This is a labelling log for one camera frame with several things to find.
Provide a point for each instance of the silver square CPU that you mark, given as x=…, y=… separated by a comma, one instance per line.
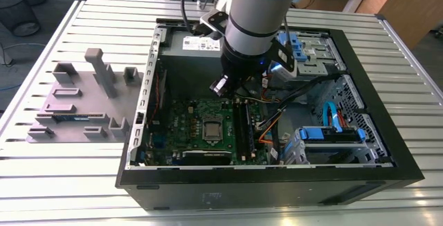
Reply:
x=212, y=129

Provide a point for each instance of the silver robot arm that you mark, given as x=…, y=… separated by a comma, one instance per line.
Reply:
x=252, y=23

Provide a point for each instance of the CPU socket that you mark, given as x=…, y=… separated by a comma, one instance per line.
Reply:
x=212, y=142

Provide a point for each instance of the silver power supply unit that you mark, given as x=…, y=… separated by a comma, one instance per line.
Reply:
x=193, y=44

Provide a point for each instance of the blue drive latch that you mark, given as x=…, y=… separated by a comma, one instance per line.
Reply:
x=300, y=49

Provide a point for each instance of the silver drive cage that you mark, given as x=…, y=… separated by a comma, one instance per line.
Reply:
x=345, y=148
x=311, y=70

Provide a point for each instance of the black RAM slot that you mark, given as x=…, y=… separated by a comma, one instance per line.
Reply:
x=241, y=130
x=237, y=130
x=246, y=130

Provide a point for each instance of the green motherboard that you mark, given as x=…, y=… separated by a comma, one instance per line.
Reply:
x=186, y=138

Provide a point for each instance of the blue disk carrier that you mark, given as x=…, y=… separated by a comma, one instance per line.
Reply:
x=311, y=135

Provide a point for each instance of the blue board connector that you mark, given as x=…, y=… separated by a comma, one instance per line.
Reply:
x=158, y=141

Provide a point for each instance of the black graphics card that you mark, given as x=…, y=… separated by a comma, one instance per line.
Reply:
x=206, y=158

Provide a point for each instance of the grey parts rack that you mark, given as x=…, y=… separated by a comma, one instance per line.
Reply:
x=85, y=99

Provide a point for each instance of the black PC case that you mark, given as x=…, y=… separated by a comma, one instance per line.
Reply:
x=241, y=184

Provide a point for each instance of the wooden cabinet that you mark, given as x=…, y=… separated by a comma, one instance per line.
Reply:
x=408, y=8

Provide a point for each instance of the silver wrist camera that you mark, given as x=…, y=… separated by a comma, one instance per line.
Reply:
x=285, y=73

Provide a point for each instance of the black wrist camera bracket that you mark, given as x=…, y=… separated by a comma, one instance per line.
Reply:
x=213, y=18

